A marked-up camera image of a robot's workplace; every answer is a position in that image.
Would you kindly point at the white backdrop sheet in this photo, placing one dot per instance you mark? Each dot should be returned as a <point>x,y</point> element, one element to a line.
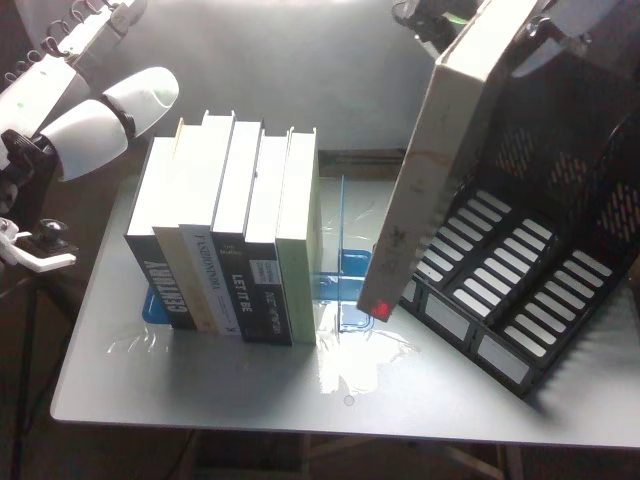
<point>275,60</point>

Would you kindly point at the cream spine book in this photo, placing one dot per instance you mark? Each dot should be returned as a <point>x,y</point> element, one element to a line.
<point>187,280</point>

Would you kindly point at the black plastic file rack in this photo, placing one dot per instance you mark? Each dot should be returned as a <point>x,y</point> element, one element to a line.
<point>550,125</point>

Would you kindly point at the cream book with red sticker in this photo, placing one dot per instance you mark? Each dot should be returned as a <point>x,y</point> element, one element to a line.
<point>430,175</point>

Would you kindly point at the blue plastic bookend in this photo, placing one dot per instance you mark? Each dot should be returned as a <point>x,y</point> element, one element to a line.
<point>152,310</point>
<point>350,257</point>

